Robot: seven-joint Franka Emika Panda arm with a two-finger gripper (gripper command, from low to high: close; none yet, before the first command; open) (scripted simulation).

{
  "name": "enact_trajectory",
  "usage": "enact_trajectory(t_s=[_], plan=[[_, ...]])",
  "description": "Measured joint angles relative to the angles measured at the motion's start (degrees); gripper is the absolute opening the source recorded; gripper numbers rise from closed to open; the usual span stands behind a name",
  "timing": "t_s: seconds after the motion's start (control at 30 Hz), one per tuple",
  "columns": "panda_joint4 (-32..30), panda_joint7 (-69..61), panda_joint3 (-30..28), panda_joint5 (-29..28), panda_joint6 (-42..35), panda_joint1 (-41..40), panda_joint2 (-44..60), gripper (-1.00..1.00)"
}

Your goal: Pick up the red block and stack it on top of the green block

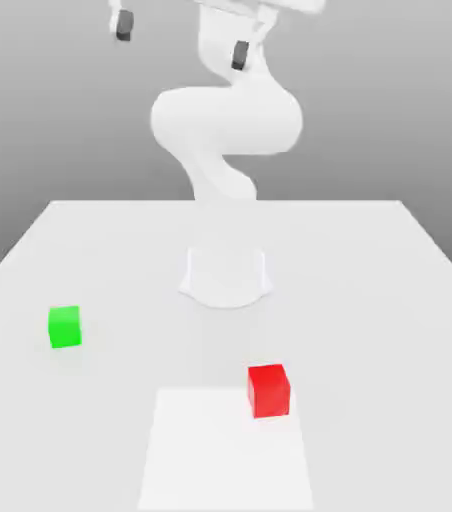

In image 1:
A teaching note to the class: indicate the small green cube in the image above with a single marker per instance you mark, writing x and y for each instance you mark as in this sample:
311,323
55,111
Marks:
64,327

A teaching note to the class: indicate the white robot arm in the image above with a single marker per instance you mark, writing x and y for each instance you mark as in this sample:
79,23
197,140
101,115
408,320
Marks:
226,124

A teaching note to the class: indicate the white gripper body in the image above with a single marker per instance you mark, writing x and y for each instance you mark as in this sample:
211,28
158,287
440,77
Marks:
286,4

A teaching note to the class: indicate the small red cube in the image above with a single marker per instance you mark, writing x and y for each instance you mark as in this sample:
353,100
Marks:
269,391

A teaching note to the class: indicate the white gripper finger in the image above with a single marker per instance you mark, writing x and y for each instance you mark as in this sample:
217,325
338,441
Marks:
240,55
123,24

